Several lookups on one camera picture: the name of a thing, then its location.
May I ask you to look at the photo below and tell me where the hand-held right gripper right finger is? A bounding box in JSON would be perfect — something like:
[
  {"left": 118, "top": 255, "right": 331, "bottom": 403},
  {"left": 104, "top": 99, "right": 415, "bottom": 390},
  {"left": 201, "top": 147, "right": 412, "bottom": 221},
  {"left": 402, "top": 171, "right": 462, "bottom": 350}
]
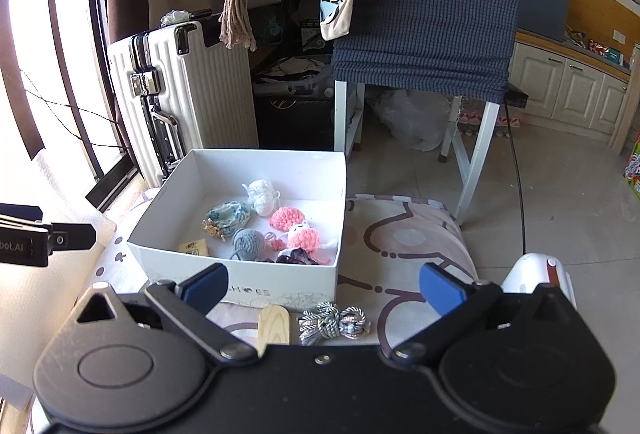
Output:
[{"left": 390, "top": 263, "right": 576, "bottom": 362}]

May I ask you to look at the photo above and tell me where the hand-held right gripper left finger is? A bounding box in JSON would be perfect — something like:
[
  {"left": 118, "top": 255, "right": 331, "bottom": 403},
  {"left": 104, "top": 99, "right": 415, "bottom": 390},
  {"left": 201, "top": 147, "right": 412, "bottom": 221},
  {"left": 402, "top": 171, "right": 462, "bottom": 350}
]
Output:
[{"left": 75, "top": 263, "right": 258, "bottom": 362}]

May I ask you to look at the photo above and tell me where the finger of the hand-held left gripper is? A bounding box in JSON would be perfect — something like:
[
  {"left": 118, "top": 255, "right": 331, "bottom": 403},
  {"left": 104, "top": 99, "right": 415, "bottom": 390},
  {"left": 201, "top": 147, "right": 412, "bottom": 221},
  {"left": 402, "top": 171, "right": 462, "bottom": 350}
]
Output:
[
  {"left": 50, "top": 223, "right": 98, "bottom": 251},
  {"left": 0, "top": 203, "right": 43, "bottom": 222}
]

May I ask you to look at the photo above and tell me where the grey crochet mouse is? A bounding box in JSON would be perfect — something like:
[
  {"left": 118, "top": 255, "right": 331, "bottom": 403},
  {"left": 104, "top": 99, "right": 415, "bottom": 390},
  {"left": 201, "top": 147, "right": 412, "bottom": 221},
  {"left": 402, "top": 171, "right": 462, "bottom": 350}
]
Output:
[{"left": 230, "top": 227, "right": 268, "bottom": 261}]

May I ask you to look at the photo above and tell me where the white cardboard box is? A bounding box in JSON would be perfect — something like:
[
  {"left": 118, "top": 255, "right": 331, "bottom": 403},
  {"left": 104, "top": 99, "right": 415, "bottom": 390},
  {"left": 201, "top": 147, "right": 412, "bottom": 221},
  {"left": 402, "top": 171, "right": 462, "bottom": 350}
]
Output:
[{"left": 126, "top": 148, "right": 348, "bottom": 306}]

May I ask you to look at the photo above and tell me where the light wooden piece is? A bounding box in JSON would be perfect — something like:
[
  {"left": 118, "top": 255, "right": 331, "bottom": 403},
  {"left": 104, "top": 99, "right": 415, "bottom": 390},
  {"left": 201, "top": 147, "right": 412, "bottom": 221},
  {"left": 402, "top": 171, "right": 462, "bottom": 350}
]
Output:
[{"left": 256, "top": 305, "right": 292, "bottom": 357}]

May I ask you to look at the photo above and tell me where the white crochet toy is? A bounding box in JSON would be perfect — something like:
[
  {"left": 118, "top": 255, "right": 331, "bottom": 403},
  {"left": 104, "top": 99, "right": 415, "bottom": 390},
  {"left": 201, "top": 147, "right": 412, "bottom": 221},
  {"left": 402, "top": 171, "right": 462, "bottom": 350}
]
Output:
[{"left": 242, "top": 179, "right": 282, "bottom": 216}]

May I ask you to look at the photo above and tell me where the pink crochet ball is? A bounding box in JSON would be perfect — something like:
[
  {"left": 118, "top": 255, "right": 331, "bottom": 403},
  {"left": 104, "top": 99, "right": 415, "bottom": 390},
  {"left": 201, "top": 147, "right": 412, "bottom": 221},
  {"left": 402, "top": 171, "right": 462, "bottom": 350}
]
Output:
[{"left": 270, "top": 205, "right": 307, "bottom": 232}]

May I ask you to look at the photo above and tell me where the pink white crochet doll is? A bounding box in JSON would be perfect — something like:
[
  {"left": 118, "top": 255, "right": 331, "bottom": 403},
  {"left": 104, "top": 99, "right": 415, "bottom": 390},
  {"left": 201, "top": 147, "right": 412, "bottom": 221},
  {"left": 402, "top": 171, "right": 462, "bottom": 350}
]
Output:
[{"left": 265, "top": 221, "right": 341, "bottom": 265}]

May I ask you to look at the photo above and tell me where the grey white knotted rope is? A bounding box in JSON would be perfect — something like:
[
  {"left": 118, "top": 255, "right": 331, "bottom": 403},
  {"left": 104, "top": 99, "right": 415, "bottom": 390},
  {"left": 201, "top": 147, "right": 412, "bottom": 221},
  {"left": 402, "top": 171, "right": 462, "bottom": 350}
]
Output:
[{"left": 297, "top": 303, "right": 372, "bottom": 346}]

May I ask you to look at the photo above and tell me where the white quilted cloth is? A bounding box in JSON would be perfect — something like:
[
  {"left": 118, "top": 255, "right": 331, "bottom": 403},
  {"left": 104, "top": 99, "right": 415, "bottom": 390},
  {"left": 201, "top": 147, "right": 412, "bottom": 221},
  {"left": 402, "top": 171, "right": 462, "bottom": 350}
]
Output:
[{"left": 0, "top": 144, "right": 117, "bottom": 410}]

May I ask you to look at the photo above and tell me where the printed blanket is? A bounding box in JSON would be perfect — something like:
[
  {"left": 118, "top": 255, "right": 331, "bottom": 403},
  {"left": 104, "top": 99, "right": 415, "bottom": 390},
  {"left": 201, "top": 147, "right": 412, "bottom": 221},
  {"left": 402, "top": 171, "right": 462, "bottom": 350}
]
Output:
[{"left": 95, "top": 194, "right": 481, "bottom": 350}]

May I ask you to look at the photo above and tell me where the white plastic appliance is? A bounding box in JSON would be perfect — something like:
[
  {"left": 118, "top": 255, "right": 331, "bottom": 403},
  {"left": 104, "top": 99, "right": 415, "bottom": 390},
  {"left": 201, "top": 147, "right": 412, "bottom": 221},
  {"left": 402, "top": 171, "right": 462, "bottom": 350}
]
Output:
[{"left": 500, "top": 253, "right": 581, "bottom": 310}]

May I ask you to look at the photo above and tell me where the row of pink slippers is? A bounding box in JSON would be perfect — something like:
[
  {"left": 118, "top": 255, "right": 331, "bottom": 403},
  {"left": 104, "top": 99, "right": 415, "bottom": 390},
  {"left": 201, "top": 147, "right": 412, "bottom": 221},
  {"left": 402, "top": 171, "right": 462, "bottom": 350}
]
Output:
[{"left": 460, "top": 109, "right": 523, "bottom": 136}]

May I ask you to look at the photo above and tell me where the clear plastic bag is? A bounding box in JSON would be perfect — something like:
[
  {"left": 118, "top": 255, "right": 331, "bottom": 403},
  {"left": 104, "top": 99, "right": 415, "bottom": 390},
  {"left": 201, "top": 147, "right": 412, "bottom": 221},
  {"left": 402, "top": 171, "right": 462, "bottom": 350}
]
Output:
[{"left": 372, "top": 89, "right": 451, "bottom": 151}]

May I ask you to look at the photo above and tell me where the black box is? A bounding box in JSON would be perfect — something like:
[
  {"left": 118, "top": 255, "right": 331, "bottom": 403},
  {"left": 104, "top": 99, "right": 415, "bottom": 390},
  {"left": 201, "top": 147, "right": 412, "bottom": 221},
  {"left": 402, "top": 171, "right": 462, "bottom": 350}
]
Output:
[{"left": 252, "top": 79, "right": 336, "bottom": 152}]

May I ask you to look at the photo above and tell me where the white ribbed suitcase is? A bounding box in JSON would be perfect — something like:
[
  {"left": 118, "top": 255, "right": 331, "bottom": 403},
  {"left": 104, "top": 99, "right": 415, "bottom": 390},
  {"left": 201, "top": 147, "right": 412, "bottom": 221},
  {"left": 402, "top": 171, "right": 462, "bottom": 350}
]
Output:
[{"left": 107, "top": 9, "right": 260, "bottom": 187}]

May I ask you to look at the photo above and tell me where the colourful printed box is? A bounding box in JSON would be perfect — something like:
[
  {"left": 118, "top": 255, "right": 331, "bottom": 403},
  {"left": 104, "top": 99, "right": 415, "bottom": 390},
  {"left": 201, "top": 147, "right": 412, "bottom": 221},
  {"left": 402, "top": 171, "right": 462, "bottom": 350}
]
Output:
[{"left": 622, "top": 134, "right": 640, "bottom": 200}]

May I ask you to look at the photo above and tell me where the white cabinet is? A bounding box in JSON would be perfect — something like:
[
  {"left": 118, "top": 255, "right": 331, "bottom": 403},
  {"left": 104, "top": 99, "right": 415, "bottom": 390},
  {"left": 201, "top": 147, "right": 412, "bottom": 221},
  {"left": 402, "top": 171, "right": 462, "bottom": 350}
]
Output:
[{"left": 510, "top": 29, "right": 632, "bottom": 135}]

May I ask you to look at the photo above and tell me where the blue knit cloth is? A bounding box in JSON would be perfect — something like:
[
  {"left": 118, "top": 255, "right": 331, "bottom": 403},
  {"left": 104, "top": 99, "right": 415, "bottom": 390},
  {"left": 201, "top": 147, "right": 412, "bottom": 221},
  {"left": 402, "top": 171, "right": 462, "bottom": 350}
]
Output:
[{"left": 331, "top": 0, "right": 526, "bottom": 104}]

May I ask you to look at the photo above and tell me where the dark grey box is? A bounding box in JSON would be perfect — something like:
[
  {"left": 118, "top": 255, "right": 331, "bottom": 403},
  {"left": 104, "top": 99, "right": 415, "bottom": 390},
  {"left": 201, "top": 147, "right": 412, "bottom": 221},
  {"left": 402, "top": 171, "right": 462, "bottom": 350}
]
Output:
[{"left": 519, "top": 0, "right": 573, "bottom": 44}]

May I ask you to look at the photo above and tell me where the thin black wire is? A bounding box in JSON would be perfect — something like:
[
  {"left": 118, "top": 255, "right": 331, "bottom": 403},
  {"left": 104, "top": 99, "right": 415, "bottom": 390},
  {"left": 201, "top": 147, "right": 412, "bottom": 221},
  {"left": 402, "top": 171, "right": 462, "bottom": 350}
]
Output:
[{"left": 20, "top": 69, "right": 126, "bottom": 150}]

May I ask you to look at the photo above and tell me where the black cable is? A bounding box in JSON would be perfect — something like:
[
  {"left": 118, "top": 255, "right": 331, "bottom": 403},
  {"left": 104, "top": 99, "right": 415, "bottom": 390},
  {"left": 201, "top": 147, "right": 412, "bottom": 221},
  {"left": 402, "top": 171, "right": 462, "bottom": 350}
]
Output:
[{"left": 502, "top": 99, "right": 528, "bottom": 255}]

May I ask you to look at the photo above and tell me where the black window frame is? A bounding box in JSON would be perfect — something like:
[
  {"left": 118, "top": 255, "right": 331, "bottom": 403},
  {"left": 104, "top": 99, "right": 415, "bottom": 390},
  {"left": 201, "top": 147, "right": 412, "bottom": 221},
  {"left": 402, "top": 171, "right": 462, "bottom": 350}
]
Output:
[{"left": 0, "top": 0, "right": 138, "bottom": 211}]

